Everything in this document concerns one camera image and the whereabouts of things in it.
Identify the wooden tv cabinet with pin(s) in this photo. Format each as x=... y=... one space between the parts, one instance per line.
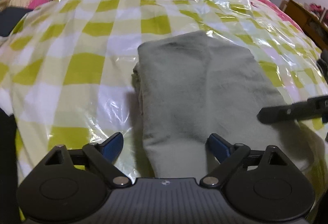
x=308 y=22

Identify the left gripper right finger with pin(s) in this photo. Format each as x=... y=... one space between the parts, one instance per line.
x=219 y=147

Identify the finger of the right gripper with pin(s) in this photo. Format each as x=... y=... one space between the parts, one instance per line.
x=314 y=107

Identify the black cloth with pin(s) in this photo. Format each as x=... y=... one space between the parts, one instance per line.
x=9 y=178

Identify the grey-green pants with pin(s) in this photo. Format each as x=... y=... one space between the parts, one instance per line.
x=193 y=85

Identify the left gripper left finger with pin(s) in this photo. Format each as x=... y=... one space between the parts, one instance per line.
x=111 y=148

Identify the green checkered plastic sheet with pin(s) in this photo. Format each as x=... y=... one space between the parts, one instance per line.
x=66 y=68

